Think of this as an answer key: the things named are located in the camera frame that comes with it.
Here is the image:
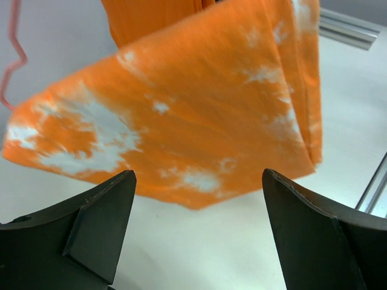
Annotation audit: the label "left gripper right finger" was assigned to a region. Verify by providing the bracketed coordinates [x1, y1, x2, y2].
[262, 169, 386, 290]

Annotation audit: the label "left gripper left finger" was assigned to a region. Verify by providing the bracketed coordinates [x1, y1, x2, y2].
[1, 170, 136, 289]

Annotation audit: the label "orange white tie-dye trousers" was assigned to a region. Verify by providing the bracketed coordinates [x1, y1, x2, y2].
[2, 0, 322, 209]

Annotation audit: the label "pink wire hanger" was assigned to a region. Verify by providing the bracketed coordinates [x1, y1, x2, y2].
[0, 0, 28, 109]

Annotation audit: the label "plain orange trousers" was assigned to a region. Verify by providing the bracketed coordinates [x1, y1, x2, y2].
[101, 0, 216, 48]

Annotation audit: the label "loose aluminium profile bar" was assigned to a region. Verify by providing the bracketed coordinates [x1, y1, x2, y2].
[319, 8, 386, 51]

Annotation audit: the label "right aluminium frame post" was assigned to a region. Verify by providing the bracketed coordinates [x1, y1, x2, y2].
[355, 155, 387, 218]

